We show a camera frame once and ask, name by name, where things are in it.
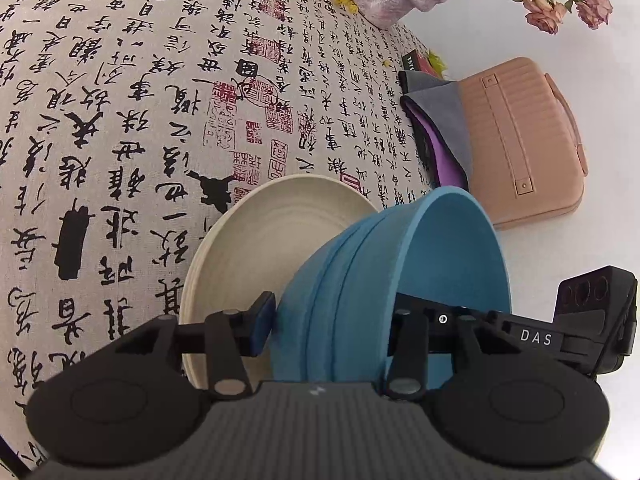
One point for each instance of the printed tablecloth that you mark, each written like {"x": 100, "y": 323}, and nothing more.
{"x": 125, "y": 110}

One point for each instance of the cream round plate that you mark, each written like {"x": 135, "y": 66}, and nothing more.
{"x": 260, "y": 230}

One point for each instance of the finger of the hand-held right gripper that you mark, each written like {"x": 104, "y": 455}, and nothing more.
{"x": 530, "y": 337}

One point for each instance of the dark red book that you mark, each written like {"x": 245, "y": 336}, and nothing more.
{"x": 415, "y": 62}

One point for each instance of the grey and purple cloth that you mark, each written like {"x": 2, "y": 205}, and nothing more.
{"x": 445, "y": 110}

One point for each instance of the pink ribbed case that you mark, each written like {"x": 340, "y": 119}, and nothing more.
{"x": 520, "y": 135}

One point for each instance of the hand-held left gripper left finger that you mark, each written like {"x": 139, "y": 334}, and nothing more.
{"x": 262, "y": 325}

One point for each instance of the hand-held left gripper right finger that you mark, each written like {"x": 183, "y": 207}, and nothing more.
{"x": 402, "y": 355}

